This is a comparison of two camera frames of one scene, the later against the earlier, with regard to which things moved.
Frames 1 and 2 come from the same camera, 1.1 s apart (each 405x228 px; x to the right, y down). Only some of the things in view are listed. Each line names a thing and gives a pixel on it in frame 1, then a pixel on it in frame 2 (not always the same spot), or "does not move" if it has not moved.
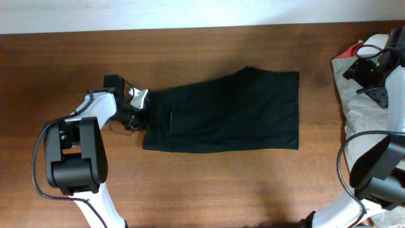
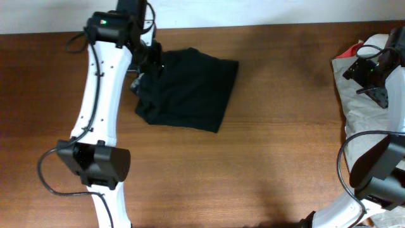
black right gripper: [357, 71] does not move
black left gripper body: [132, 116] → [146, 57]
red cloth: [351, 51] does not move
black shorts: [242, 109] → [192, 90]
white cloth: [373, 47] does not move
